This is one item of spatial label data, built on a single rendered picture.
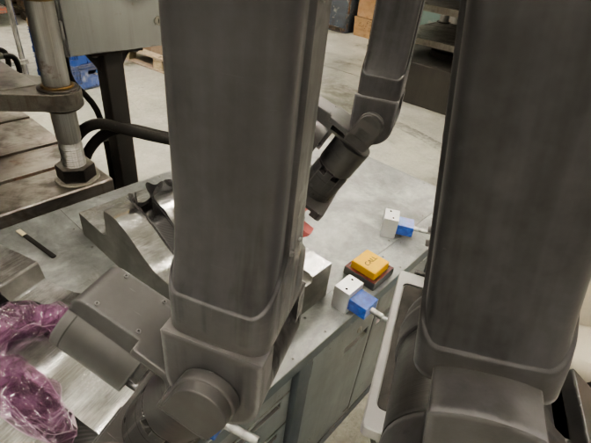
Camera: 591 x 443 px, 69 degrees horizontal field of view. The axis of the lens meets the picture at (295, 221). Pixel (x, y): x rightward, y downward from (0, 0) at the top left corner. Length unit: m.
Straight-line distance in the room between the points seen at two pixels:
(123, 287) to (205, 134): 0.16
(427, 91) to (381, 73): 4.03
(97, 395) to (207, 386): 0.47
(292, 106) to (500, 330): 0.11
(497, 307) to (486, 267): 0.02
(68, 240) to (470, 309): 0.98
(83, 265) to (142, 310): 0.71
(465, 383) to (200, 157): 0.13
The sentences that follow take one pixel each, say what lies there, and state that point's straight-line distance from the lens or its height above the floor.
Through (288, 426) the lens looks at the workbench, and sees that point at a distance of 1.16.
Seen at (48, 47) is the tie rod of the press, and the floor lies 1.14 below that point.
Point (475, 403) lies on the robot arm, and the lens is 0.18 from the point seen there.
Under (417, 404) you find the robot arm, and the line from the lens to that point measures 0.21.
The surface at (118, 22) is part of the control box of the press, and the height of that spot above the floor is 1.15.
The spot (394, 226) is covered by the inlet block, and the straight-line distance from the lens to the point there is 1.09.
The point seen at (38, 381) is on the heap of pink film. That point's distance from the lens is 0.69.
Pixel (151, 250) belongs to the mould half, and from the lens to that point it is 0.85.
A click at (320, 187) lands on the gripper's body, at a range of 0.66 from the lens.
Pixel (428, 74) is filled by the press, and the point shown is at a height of 0.33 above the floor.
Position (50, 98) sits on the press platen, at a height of 1.03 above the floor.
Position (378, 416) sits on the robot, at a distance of 0.47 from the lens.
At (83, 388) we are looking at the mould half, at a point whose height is 0.88.
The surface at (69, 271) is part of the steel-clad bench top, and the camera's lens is 1.00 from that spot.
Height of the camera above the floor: 1.43
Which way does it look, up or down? 35 degrees down
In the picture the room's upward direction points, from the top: 7 degrees clockwise
